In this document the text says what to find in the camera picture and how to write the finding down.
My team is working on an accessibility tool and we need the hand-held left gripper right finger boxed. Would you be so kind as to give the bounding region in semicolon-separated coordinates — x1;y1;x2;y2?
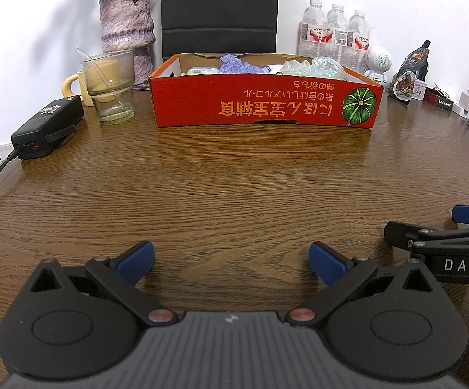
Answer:
285;242;441;327

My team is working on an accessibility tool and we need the black power bank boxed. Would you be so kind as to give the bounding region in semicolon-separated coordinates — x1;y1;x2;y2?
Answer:
11;96;85;160

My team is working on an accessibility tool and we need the clear water bottle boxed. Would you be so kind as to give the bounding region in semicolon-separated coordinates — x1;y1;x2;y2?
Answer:
326;4;348;65
298;0;329;58
346;9;372;74

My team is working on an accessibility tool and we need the black chair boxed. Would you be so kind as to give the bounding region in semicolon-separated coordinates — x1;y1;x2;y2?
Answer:
161;0;280;61

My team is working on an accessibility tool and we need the iridescent translucent plastic bag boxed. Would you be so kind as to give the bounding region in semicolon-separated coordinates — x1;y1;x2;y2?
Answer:
277;56;346;79

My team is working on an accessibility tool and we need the wooden desktop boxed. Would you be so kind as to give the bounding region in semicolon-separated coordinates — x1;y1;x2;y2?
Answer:
0;77;469;389

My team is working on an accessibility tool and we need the clear glass cup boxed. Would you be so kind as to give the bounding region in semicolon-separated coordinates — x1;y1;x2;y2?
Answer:
80;49;135;125

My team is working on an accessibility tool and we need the yellow mug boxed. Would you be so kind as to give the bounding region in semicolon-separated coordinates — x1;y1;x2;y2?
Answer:
62;59;122;107

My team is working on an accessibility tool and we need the purple textured vase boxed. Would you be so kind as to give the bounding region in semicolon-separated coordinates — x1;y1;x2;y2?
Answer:
99;0;156;82

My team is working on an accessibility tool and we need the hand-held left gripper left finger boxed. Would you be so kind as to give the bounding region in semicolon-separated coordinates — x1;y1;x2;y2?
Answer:
29;240;178;327

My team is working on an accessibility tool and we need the glass straw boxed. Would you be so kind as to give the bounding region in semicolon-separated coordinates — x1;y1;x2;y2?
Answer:
76;46;132;110

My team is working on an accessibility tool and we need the white charger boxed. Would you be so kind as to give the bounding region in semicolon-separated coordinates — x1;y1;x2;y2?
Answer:
452;83;469;119

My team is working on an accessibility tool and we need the purple knitted cloth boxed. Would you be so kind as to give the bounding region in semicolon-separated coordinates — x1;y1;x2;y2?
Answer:
219;53;267;76

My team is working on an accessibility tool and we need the white robot speaker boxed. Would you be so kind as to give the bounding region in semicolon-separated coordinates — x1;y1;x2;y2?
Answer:
364;46;395;84

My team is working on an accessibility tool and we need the dark snack pouch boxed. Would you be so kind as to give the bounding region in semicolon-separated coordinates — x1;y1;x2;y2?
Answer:
388;40;431;102

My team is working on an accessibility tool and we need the dark flat box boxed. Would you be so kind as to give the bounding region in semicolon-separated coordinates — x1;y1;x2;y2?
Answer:
424;88;456;110

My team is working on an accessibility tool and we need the red cardboard box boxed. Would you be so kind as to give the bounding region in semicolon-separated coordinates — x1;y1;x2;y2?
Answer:
148;53;384;129

